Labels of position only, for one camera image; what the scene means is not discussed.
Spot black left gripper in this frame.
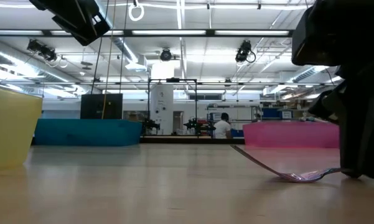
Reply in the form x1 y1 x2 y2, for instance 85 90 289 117
29 0 111 47

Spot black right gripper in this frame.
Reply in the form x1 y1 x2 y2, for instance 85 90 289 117
307 0 374 124

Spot iridescent blue fork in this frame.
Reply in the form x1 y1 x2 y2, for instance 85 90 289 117
230 144 343 184

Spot yellow plastic bin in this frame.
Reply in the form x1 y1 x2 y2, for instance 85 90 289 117
0 85 43 171

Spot black ceiling track fixture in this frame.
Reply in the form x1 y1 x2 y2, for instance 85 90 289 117
26 39 58 62

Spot pink-red plastic bin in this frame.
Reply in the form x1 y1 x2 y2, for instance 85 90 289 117
242 121 342 149

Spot overhead beam with light strips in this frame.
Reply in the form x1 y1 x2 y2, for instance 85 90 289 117
0 29 295 39

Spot blue storage bins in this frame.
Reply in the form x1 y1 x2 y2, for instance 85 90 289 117
261 107 294 121

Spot black monitor panel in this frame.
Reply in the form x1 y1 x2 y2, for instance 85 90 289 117
80 93 124 120

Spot black round ceiling fixture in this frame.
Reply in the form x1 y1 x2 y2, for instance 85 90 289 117
159 47 173 62

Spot person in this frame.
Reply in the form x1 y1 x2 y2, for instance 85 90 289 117
212 112 233 139

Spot blue plastic bin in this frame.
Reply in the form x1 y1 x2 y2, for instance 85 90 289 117
34 119 143 147

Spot white pillar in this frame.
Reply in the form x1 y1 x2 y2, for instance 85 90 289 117
149 84 175 135

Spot white hanging ring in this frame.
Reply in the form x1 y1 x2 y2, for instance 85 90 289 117
128 2 146 22

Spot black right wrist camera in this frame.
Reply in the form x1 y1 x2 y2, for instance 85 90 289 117
291 4 342 67

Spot black ceiling camera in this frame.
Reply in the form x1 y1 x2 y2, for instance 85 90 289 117
235 39 257 64

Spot black gantry frame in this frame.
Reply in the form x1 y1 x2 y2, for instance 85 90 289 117
147 77 199 135

